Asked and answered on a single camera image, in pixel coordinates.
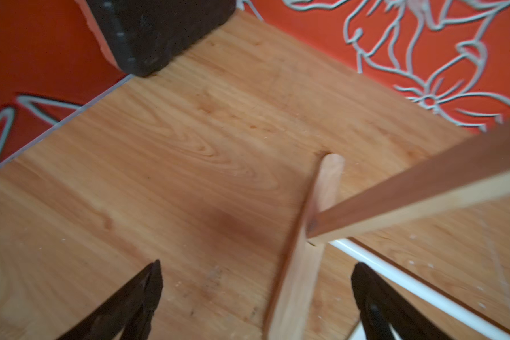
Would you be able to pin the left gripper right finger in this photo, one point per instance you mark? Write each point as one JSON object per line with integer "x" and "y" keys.
{"x": 384, "y": 312}

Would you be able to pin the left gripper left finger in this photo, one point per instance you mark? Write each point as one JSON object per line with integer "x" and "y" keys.
{"x": 128, "y": 312}

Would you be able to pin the wooden drying rack frame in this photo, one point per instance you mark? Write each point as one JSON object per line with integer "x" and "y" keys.
{"x": 472, "y": 172}

